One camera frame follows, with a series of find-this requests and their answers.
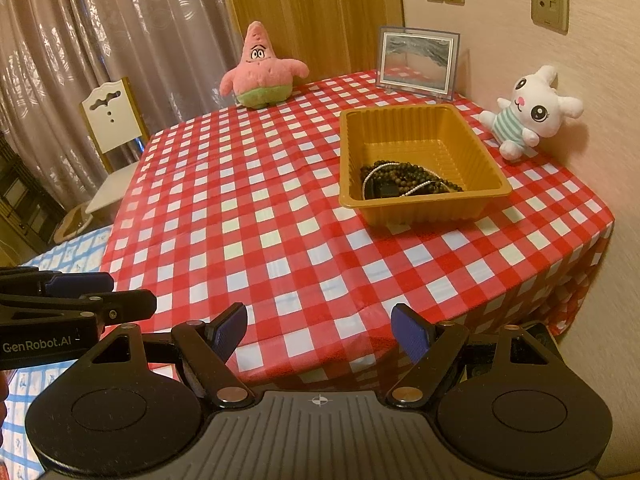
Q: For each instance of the blue patterned blanket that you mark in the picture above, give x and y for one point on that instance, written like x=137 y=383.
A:
x=60 y=260

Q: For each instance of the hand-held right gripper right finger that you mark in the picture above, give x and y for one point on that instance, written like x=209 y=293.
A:
x=410 y=332

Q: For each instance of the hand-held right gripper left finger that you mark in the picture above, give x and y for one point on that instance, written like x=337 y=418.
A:
x=231 y=332

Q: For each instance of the red checkered tablecloth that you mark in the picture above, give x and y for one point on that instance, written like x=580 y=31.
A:
x=250 y=210

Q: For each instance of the dark wooden cabinet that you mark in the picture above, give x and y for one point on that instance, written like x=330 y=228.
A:
x=25 y=195

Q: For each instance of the framed sand art picture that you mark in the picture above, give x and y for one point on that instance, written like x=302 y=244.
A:
x=417 y=60

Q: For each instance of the beige network wall plate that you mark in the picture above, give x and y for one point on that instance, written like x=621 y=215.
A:
x=549 y=6

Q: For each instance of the yellow plastic tray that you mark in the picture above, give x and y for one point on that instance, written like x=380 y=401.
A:
x=450 y=160

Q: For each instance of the tan round basket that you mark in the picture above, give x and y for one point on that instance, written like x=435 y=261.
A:
x=72 y=222

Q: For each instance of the black bangle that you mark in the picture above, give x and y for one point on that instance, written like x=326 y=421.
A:
x=387 y=190

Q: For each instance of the wooden wall panel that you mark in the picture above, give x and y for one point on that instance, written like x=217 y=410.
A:
x=320 y=15

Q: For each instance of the pink starfish plush toy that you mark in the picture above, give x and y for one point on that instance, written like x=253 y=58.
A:
x=260 y=77

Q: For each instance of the white wooden chair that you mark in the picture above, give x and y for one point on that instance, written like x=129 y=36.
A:
x=112 y=110

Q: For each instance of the white bunny plush toy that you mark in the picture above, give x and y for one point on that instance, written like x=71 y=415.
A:
x=530 y=107

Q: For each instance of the sheer patterned curtain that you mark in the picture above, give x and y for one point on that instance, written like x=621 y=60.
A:
x=100 y=35

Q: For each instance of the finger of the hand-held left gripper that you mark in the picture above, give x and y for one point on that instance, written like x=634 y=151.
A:
x=80 y=284
x=125 y=305

